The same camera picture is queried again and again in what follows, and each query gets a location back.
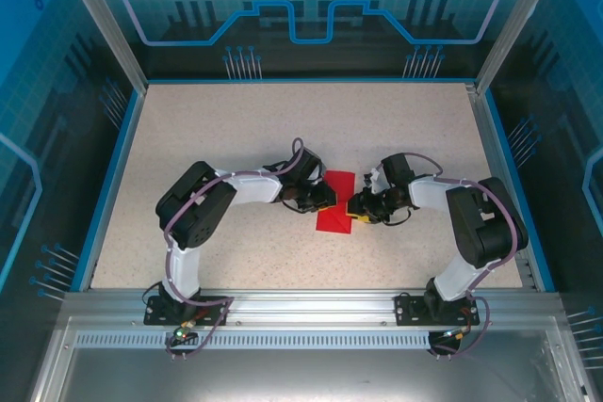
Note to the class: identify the aluminium side rail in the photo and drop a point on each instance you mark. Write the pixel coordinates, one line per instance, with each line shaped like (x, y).
(492, 148)

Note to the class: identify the blue table border strip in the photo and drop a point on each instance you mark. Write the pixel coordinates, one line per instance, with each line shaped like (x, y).
(306, 80)
(516, 185)
(113, 185)

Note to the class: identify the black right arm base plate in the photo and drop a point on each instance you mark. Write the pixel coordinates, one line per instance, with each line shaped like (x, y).
(405, 310)

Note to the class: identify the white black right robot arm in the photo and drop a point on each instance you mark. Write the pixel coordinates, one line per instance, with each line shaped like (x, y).
(485, 228)

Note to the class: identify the red paper sheet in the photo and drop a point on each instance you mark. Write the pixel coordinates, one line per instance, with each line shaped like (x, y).
(341, 181)

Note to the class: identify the grey sheet metal panel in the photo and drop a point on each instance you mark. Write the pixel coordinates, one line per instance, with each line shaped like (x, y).
(306, 378)

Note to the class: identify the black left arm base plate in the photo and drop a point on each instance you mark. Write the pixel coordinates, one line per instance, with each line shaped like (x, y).
(155, 305)

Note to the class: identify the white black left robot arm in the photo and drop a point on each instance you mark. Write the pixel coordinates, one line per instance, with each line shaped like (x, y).
(198, 213)

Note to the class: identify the blue printed side panel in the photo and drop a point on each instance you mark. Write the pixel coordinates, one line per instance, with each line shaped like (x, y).
(565, 138)
(37, 138)

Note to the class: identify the aluminium frame post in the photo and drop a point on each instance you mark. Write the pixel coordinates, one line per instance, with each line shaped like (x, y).
(111, 30)
(516, 20)

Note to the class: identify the blue printed panel with gear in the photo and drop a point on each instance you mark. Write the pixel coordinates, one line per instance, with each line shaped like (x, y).
(306, 63)

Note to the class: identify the wide aluminium frame rail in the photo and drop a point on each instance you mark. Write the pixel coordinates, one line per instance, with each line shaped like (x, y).
(306, 305)

